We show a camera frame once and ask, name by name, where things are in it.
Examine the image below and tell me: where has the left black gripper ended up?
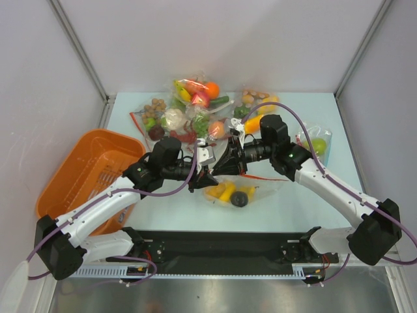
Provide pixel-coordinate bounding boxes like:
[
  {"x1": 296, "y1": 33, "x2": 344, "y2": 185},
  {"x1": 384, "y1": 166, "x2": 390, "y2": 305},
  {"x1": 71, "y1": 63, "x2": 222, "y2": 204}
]
[{"x1": 162, "y1": 160, "x2": 218, "y2": 192}]

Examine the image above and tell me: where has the yellow fake pepper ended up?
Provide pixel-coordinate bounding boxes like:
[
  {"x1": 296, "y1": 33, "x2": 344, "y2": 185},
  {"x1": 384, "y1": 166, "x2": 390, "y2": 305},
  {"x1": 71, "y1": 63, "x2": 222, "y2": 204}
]
[{"x1": 218, "y1": 182, "x2": 236, "y2": 202}]

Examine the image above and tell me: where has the zip bag with yellow fruit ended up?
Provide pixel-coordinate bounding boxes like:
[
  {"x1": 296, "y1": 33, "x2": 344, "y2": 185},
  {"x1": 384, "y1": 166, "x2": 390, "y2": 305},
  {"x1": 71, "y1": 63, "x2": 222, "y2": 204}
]
[{"x1": 203, "y1": 174, "x2": 289, "y2": 208}]

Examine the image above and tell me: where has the dark purple fake fruit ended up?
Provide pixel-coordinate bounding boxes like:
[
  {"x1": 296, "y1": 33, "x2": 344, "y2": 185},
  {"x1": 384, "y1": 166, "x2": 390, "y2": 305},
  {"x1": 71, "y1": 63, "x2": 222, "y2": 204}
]
[{"x1": 230, "y1": 191, "x2": 249, "y2": 207}]

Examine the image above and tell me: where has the zip bag with green pear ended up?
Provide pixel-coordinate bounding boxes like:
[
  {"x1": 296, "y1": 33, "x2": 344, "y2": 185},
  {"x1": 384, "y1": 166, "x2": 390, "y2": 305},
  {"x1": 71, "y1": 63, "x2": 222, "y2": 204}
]
[{"x1": 295, "y1": 122, "x2": 332, "y2": 166}]

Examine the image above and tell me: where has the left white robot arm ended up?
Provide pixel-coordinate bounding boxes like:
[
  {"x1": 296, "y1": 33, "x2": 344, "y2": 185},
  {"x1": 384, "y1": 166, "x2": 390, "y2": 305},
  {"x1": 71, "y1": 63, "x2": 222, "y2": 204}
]
[{"x1": 32, "y1": 136, "x2": 216, "y2": 280}]

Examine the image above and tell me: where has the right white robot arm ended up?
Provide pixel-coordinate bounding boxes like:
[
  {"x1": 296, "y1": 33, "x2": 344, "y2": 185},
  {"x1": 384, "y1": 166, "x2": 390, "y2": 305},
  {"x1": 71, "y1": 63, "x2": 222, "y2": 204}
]
[{"x1": 212, "y1": 114, "x2": 402, "y2": 265}]

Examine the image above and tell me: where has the zip bag with lobster grapes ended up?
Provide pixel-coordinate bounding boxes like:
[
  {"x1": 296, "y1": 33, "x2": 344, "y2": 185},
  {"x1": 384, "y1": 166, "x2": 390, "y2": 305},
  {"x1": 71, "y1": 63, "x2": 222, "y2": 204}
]
[{"x1": 162, "y1": 108, "x2": 232, "y2": 149}]

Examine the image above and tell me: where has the zip bag with yellow peppers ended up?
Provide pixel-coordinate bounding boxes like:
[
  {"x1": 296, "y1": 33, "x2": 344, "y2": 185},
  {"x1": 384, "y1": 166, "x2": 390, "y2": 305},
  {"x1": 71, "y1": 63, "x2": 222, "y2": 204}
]
[{"x1": 233, "y1": 88, "x2": 280, "y2": 134}]

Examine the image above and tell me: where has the zip bag with cauliflower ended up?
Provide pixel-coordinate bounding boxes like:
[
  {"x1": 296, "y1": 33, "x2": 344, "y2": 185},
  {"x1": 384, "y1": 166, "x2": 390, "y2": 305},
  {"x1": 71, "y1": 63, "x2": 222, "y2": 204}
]
[{"x1": 129, "y1": 97, "x2": 188, "y2": 143}]

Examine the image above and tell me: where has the zip bag with orange top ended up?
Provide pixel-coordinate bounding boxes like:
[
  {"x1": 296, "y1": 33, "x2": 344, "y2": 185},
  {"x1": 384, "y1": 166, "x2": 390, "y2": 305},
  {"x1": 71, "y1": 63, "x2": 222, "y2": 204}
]
[{"x1": 172, "y1": 72, "x2": 233, "y2": 112}]

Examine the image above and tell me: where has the orange plastic basket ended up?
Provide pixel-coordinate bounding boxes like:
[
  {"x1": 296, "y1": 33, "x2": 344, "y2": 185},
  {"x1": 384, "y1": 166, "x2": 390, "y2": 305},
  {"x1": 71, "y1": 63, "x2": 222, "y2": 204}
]
[{"x1": 35, "y1": 129, "x2": 146, "y2": 218}]

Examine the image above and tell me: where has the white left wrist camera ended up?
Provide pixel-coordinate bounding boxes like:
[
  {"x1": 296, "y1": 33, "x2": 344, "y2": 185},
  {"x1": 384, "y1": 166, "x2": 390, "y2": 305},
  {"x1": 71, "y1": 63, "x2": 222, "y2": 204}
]
[{"x1": 195, "y1": 138, "x2": 216, "y2": 172}]

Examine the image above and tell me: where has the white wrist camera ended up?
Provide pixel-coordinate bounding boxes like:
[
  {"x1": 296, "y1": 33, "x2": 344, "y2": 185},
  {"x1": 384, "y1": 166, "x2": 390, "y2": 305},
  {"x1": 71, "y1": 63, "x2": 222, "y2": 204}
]
[
  {"x1": 229, "y1": 118, "x2": 246, "y2": 147},
  {"x1": 195, "y1": 138, "x2": 216, "y2": 172}
]

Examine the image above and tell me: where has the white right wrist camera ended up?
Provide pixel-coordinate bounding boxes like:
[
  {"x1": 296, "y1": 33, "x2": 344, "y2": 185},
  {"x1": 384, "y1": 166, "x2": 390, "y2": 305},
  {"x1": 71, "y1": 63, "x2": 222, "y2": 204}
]
[{"x1": 229, "y1": 118, "x2": 246, "y2": 147}]

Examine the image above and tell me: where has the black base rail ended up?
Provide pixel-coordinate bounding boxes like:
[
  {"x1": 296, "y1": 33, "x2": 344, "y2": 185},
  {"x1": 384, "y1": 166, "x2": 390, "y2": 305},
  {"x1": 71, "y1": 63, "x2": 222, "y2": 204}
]
[{"x1": 106, "y1": 229, "x2": 349, "y2": 276}]

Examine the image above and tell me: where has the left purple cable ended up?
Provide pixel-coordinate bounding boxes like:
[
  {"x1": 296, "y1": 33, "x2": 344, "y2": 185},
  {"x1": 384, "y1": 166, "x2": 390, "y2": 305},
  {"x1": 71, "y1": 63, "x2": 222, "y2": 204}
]
[{"x1": 25, "y1": 143, "x2": 199, "y2": 281}]

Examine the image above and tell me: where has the white cable duct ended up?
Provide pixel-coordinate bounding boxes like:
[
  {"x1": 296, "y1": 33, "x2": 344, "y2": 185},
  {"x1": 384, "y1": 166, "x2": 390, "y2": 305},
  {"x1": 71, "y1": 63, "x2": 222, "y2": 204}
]
[{"x1": 70, "y1": 263, "x2": 326, "y2": 284}]

